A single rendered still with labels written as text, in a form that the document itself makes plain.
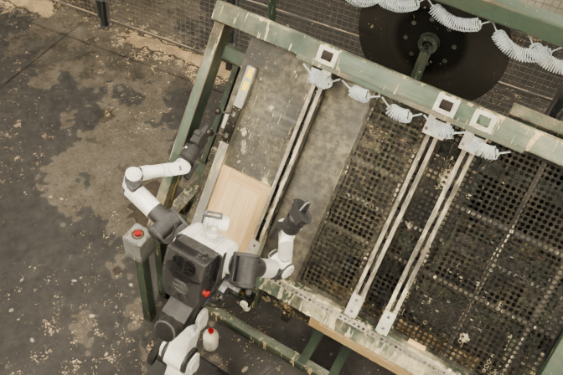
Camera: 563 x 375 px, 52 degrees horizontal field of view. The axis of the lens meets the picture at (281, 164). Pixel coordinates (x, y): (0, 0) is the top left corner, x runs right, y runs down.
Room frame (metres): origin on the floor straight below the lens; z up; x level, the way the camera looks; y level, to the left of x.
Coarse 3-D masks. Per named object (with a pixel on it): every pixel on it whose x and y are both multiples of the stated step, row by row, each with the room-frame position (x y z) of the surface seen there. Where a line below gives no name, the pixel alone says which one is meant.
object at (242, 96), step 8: (256, 72) 2.34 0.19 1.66; (248, 80) 2.30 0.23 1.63; (240, 88) 2.28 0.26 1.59; (248, 88) 2.27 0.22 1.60; (240, 96) 2.25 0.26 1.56; (248, 96) 2.27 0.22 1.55; (240, 104) 2.23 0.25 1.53; (240, 112) 2.21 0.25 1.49; (232, 136) 2.14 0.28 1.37; (224, 144) 2.12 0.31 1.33; (216, 152) 2.10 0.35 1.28; (224, 152) 2.09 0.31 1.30; (216, 160) 2.07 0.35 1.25; (224, 160) 2.07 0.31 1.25; (216, 168) 2.04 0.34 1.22; (216, 176) 2.02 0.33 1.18; (208, 184) 2.00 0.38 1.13; (208, 192) 1.97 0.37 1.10; (200, 200) 1.95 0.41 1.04; (208, 200) 1.94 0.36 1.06; (200, 208) 1.92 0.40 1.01; (200, 216) 1.89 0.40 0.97
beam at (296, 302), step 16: (272, 288) 1.59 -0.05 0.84; (288, 288) 1.58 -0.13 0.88; (304, 288) 1.59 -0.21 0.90; (288, 304) 1.53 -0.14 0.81; (304, 304) 1.52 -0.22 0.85; (336, 304) 1.53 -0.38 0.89; (320, 320) 1.46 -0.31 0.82; (336, 320) 1.45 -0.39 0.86; (368, 320) 1.47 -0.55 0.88; (352, 336) 1.39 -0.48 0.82; (368, 336) 1.39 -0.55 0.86; (384, 352) 1.33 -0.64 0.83; (400, 352) 1.32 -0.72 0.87; (416, 352) 1.32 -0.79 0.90; (416, 368) 1.27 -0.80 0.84; (448, 368) 1.26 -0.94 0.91
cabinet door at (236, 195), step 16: (224, 176) 2.03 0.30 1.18; (240, 176) 2.01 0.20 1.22; (224, 192) 1.97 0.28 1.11; (240, 192) 1.96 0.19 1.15; (256, 192) 1.95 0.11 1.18; (208, 208) 1.93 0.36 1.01; (224, 208) 1.92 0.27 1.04; (240, 208) 1.91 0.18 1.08; (256, 208) 1.89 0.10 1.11; (240, 224) 1.85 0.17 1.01; (256, 224) 1.84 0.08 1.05; (240, 240) 1.80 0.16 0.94
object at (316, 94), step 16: (320, 48) 2.27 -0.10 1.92; (320, 96) 2.17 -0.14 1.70; (304, 112) 2.12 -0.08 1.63; (304, 128) 2.07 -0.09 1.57; (288, 144) 2.04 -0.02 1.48; (288, 160) 1.99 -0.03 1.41; (288, 176) 1.95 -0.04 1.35; (272, 192) 1.90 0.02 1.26; (272, 208) 1.84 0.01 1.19; (256, 240) 1.75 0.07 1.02
